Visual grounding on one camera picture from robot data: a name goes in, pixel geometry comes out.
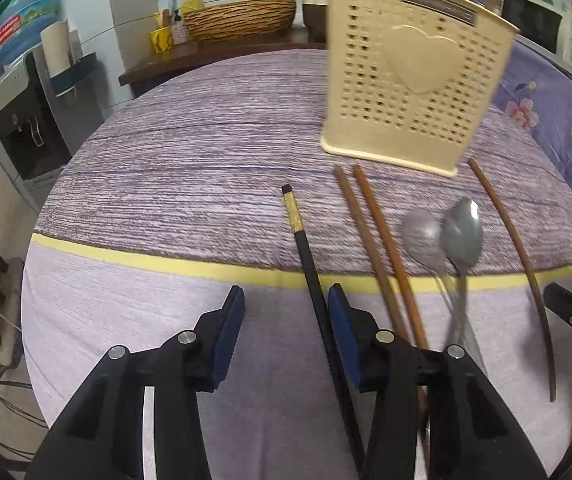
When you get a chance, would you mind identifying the curved dark brown chopstick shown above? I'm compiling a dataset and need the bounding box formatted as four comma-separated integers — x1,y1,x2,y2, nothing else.
468,157,557,403

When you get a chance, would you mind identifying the shiny metal spoon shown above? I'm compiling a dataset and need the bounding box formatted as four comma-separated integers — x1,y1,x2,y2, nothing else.
440,198,484,344

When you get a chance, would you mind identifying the black gold-tipped chopstick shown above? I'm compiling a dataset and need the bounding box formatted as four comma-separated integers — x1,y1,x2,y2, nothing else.
281,184,365,474

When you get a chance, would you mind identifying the dark brown wooden chopstick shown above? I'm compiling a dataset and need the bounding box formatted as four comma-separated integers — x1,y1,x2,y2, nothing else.
333,165,412,342

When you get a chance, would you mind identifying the reddish brown wooden chopstick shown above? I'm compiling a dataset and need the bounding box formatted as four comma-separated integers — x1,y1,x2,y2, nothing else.
352,165,429,349

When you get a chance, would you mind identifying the purple floral cloth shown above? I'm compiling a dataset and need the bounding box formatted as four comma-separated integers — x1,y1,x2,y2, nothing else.
492,41,572,191

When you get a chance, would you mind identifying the dull grey metal spoon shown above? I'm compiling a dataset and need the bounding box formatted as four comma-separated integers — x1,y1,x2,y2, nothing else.
402,208,487,373

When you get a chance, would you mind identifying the white microwave oven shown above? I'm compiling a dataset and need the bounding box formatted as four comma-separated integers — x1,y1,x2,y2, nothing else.
501,0,572,72

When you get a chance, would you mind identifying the beige plastic utensil holder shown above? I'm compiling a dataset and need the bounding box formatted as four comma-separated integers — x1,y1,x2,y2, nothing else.
321,0,518,178

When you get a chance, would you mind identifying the purple striped tablecloth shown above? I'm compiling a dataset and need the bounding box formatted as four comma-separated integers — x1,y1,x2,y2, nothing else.
22,50,572,479

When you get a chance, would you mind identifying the water dispenser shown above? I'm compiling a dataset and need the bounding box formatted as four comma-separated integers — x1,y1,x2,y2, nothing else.
0,46,103,181

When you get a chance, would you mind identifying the brown rice cooker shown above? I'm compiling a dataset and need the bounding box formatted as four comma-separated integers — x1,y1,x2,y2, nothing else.
302,0,328,44

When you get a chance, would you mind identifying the dark wooden counter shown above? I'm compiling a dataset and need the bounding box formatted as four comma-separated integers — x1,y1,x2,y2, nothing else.
118,27,326,96

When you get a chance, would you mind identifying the yellow mug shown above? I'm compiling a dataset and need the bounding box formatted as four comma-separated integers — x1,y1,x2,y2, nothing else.
149,26,173,53

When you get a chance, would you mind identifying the woven basket sink basin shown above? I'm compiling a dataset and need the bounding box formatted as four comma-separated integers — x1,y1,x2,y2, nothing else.
183,0,297,42

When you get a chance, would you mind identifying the blue water jug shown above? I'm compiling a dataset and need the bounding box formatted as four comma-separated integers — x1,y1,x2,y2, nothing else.
0,0,61,76

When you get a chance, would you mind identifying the yellow soap dispenser bottle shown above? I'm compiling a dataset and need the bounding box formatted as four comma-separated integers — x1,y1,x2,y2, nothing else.
179,0,205,16

